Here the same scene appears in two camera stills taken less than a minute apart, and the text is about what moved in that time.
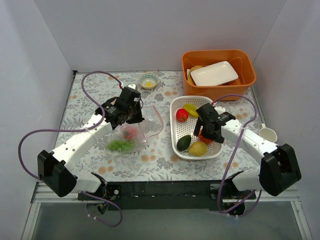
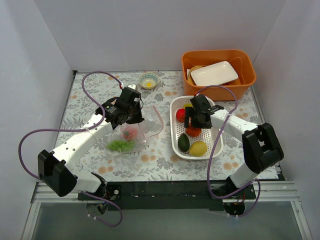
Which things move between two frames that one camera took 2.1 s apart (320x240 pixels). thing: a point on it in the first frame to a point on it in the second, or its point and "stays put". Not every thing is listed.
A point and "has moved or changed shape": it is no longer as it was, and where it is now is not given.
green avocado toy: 183,142 has moved or changed shape
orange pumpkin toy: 202,138 to 193,131
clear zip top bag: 132,137 stays put
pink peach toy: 130,133 stays put
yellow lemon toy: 198,148 stays put
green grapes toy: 121,145 stays put
